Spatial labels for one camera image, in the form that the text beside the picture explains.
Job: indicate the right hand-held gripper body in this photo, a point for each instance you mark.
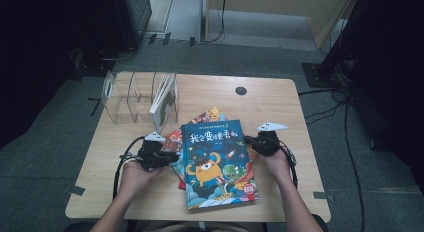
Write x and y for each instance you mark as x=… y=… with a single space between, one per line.
x=268 y=143

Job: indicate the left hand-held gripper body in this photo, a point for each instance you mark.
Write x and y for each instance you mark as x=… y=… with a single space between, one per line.
x=151 y=155

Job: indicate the animal print picture book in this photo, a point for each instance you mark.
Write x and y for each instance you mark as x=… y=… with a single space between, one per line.
x=173 y=142

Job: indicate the dark blue monster picture book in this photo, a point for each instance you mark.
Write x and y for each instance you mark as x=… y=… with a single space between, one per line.
x=216 y=165

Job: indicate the clear acrylic book rack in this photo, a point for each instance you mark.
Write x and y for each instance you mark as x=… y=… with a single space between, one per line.
x=123 y=105

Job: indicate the person's right hand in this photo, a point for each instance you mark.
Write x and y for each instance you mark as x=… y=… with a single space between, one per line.
x=280 y=168

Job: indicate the person's left hand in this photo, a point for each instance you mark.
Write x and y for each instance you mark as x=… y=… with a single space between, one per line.
x=136 y=178

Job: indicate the white and green picture book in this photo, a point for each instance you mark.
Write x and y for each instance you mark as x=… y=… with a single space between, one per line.
x=165 y=108

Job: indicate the black round table grommet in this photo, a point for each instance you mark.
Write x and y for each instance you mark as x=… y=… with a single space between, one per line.
x=240 y=90

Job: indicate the grey floor tape piece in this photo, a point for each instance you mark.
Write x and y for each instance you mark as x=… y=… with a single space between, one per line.
x=76 y=190
x=323 y=196

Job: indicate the black metal stand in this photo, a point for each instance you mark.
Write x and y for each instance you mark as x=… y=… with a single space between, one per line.
x=320 y=75

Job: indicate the dark curtain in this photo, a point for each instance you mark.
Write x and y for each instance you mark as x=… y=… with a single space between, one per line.
x=40 y=58
x=393 y=75

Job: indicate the light wooden partition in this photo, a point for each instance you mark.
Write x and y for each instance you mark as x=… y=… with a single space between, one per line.
x=266 y=0

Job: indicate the black cabinet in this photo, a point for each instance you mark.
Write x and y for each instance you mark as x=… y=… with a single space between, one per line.
x=136 y=12

